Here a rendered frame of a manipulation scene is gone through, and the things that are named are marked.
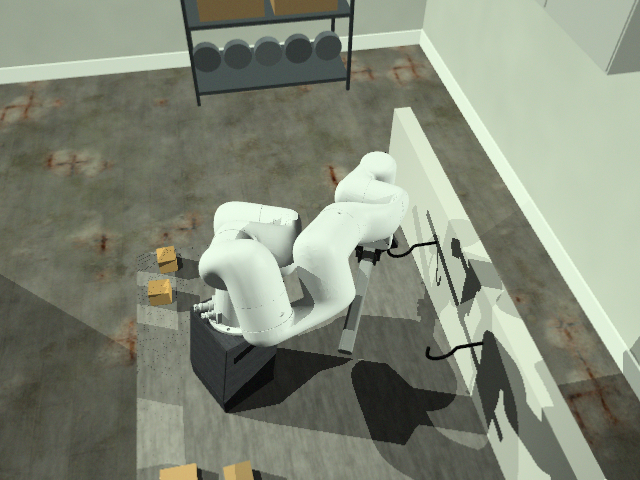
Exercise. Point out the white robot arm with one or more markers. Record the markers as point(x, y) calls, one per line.
point(256, 245)

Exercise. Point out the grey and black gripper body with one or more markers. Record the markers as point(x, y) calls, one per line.
point(382, 244)

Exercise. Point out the pale grey wall panel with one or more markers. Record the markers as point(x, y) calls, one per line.
point(532, 432)

